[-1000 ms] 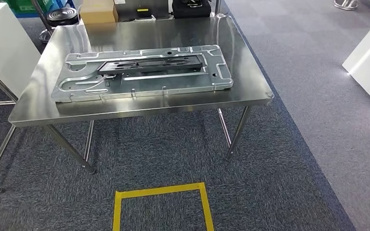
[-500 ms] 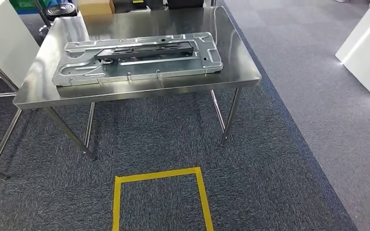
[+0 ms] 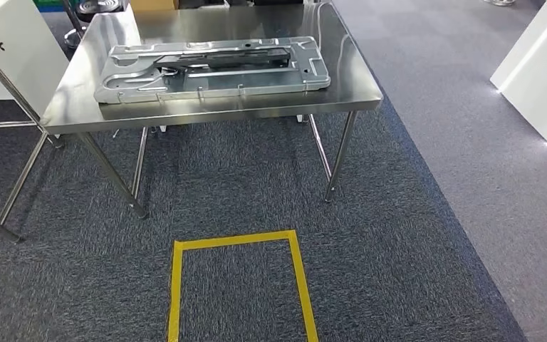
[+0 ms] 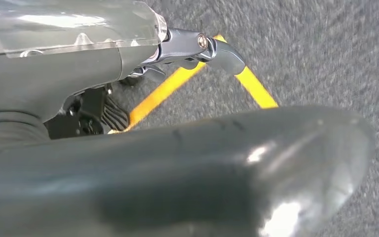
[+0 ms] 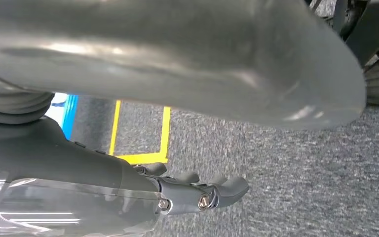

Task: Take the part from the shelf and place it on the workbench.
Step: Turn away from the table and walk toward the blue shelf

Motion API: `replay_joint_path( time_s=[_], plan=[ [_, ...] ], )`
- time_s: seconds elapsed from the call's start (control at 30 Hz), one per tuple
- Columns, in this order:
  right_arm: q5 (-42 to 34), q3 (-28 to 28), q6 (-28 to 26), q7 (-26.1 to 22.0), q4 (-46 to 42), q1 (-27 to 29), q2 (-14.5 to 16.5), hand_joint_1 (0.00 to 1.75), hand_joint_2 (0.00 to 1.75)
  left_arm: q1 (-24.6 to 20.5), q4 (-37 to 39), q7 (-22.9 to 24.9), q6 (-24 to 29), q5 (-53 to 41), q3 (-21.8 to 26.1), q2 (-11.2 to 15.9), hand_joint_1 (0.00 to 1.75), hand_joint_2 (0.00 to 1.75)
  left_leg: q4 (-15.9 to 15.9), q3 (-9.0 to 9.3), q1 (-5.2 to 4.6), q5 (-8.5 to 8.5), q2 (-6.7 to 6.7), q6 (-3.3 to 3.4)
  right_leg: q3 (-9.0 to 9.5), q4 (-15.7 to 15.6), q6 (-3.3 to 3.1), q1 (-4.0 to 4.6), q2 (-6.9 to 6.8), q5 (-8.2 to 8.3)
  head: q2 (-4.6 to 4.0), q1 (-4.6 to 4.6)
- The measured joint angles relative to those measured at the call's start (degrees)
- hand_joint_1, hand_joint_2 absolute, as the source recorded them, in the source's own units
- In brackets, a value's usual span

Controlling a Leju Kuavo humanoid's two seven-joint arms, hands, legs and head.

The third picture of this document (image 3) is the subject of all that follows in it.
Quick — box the black plastic plate frame part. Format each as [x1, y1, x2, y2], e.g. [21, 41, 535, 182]
[154, 47, 292, 72]

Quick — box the stainless steel workbench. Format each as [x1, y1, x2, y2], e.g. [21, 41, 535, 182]
[41, 2, 384, 220]

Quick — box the aluminium fixture plate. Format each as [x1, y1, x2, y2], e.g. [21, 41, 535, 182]
[93, 36, 332, 105]

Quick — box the yellow floor tape square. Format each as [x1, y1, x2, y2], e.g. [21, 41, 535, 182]
[167, 229, 321, 342]

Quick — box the black round stool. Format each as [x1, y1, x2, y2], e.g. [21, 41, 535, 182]
[63, 0, 128, 51]

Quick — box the grey metal pole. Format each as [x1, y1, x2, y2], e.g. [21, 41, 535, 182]
[61, 0, 85, 41]

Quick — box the blue pallet rack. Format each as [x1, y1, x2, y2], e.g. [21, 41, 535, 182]
[37, 4, 78, 14]

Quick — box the white board panel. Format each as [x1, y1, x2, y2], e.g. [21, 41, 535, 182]
[489, 0, 547, 163]

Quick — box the white topped steel table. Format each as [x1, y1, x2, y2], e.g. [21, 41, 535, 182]
[0, 0, 70, 244]

